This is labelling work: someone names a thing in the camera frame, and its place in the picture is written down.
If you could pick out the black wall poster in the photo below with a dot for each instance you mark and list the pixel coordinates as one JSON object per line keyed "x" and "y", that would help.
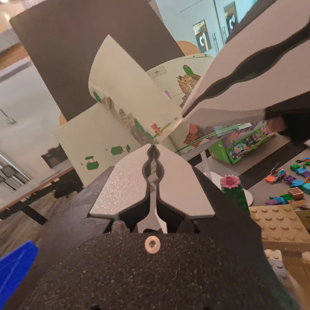
{"x": 231, "y": 21}
{"x": 202, "y": 36}

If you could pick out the black backdrop board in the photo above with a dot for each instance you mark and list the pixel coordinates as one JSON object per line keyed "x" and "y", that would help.
{"x": 72, "y": 48}

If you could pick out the pile of loose toy bricks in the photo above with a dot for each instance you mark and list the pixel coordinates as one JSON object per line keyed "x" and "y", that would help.
{"x": 296, "y": 192}

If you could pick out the grey desk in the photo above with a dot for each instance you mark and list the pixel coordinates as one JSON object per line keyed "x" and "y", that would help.
{"x": 278, "y": 155}

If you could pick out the person's right hand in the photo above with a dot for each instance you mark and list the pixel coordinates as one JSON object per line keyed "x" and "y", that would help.
{"x": 276, "y": 124}

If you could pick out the green toy box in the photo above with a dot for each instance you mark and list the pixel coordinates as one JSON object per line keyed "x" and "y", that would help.
{"x": 242, "y": 147}

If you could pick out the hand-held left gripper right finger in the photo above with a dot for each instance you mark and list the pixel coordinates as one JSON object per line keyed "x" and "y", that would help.
{"x": 186, "y": 191}

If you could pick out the blue plastic bin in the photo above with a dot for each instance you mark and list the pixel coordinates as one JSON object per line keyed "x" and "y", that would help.
{"x": 14, "y": 268}

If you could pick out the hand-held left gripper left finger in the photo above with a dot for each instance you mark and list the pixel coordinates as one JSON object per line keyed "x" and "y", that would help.
{"x": 116, "y": 191}

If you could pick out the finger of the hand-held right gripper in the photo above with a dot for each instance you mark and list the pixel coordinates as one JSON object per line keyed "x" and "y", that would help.
{"x": 242, "y": 96}
{"x": 261, "y": 34}

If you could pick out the brick instruction booklet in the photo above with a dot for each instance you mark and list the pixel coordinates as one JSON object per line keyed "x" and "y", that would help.
{"x": 126, "y": 84}

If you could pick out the toy brick model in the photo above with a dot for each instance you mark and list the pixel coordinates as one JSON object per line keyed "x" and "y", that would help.
{"x": 278, "y": 222}

